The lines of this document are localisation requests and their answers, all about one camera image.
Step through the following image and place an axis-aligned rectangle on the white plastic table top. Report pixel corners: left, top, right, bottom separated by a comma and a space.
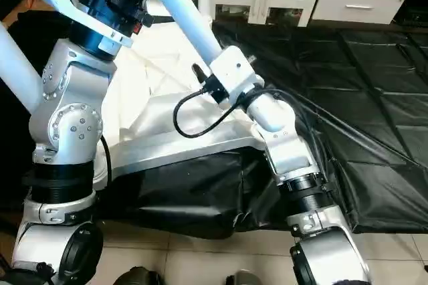
90, 14, 268, 189

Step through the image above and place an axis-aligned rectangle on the white plastic table leg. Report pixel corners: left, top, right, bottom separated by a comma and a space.
150, 0, 225, 68
0, 23, 44, 115

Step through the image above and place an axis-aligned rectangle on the black work mat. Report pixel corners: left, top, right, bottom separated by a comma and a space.
0, 11, 428, 240

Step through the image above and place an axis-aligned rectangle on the black right robot foot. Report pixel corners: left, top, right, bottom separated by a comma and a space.
224, 270, 263, 285

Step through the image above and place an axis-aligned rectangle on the black robot foot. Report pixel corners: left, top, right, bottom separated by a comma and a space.
112, 266, 163, 285
224, 270, 263, 285

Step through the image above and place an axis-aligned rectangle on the black left robot foot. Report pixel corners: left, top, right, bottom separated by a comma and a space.
112, 266, 163, 285

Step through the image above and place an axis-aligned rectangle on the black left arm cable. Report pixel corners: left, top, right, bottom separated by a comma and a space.
94, 134, 113, 182

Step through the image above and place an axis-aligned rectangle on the white drawer unit with handle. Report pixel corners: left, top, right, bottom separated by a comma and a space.
311, 0, 409, 25

